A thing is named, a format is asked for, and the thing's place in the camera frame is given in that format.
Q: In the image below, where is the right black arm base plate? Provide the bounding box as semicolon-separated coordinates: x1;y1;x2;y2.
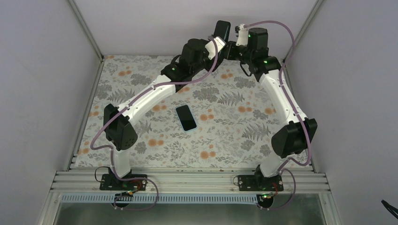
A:
237;175;284;192

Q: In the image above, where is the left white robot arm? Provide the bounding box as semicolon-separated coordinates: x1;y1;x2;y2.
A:
103;37;226;190

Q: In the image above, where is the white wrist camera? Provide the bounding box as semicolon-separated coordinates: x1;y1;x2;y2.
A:
235;24;249;46
205;37;226;60

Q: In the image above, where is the black object at right edge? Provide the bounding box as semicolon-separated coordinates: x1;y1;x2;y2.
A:
381;199;398;219

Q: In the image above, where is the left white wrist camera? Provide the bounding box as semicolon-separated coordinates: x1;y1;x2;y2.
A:
205;37;226;60

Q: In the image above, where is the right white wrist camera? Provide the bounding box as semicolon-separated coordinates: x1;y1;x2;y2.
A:
235;24;249;46

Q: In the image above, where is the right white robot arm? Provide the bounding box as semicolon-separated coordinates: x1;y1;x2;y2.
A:
224;24;317;191

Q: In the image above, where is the phone in light blue case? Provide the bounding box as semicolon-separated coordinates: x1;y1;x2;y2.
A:
175;105;198;132

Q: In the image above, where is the aluminium front rail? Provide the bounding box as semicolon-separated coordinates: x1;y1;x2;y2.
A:
50;168;330;194

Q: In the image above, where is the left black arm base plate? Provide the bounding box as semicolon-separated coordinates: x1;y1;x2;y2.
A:
99;174;147;191

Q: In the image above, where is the light blue slotted cable duct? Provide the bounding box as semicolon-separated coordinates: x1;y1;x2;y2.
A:
61;193;258;204

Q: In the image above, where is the phone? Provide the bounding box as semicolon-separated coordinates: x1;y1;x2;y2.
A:
213;20;231;43
175;105;198;132

